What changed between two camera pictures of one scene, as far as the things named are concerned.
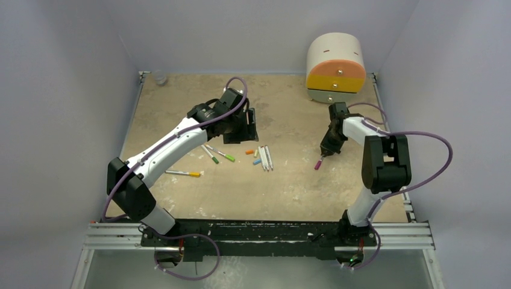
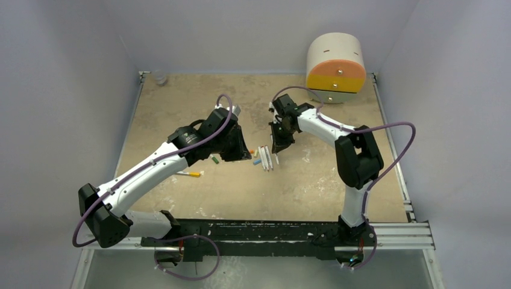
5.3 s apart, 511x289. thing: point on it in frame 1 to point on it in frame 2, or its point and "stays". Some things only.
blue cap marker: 264,157 stays
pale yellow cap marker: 259,147 stays
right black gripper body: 330,143 to 280,128
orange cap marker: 269,156 stays
